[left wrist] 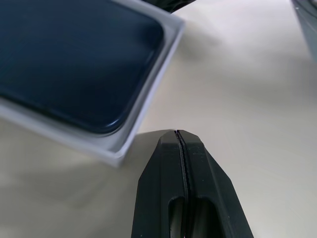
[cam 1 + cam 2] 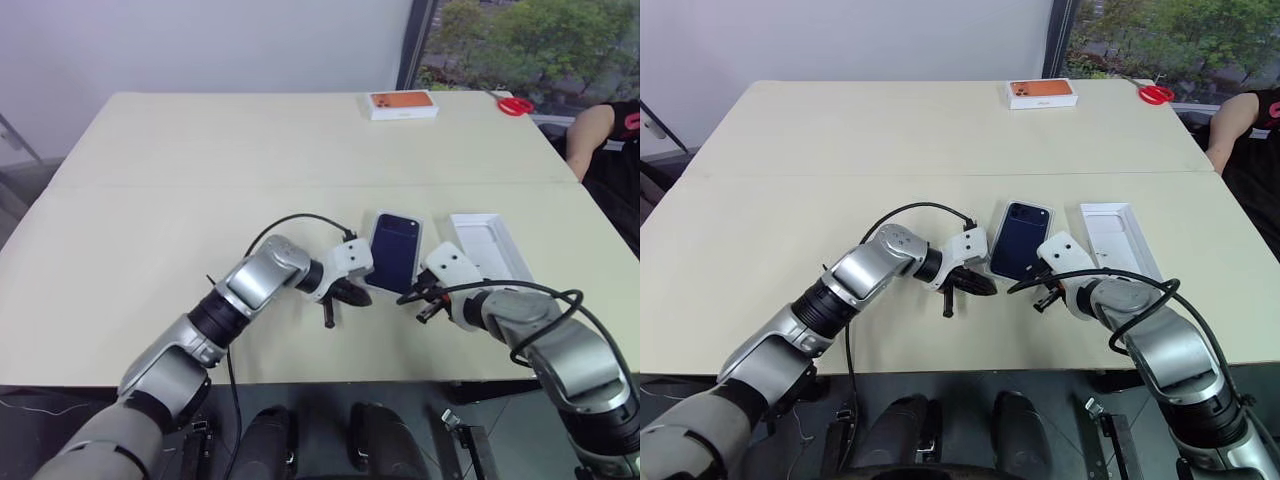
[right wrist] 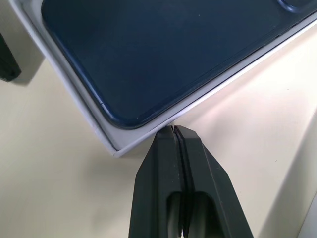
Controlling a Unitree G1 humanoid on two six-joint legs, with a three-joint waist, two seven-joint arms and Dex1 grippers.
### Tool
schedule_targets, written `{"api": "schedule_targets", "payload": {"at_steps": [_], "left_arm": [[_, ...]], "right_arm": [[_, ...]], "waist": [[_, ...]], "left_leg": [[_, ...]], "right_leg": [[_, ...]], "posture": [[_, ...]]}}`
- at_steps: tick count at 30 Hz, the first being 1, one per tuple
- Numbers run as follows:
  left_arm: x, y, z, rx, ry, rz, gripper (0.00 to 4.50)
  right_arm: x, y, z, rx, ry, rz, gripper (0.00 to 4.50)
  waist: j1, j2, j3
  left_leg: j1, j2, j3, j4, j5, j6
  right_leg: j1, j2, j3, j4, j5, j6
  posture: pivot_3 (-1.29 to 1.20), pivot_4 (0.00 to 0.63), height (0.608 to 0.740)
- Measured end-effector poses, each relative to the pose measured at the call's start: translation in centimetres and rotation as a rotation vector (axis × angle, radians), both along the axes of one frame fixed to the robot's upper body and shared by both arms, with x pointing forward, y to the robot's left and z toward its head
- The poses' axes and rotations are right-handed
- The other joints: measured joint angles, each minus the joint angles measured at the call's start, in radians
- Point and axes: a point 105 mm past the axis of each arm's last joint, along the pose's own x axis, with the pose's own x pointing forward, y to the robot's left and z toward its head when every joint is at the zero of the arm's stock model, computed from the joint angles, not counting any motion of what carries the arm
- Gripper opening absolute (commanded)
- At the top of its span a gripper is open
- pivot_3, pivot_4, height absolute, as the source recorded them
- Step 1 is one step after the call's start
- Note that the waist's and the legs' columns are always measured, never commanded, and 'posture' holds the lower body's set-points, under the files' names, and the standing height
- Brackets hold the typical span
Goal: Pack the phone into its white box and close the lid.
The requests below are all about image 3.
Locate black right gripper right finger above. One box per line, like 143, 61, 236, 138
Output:
174, 125, 255, 238

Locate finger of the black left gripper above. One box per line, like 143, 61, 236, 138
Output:
0, 31, 22, 82

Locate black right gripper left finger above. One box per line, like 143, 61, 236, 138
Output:
129, 125, 184, 238

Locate dark blue smartphone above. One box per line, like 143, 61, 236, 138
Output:
41, 0, 317, 129

